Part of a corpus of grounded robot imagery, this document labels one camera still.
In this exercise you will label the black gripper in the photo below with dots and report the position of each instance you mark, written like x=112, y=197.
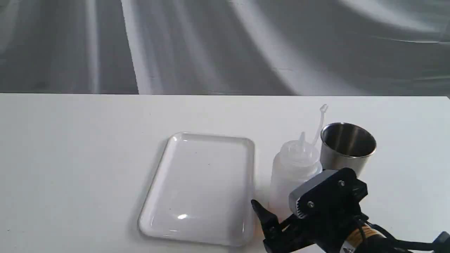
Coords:
x=325, y=212

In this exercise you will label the translucent squeeze bottle amber liquid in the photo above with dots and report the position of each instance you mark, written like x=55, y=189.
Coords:
x=296, y=162

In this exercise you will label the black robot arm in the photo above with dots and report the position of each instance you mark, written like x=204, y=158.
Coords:
x=381, y=241

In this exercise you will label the stainless steel cup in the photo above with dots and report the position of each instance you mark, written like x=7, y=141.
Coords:
x=345, y=145

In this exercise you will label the white plastic tray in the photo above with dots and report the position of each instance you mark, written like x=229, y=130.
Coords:
x=202, y=190

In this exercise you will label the grey fabric backdrop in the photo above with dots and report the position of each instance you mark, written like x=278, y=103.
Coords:
x=226, y=47

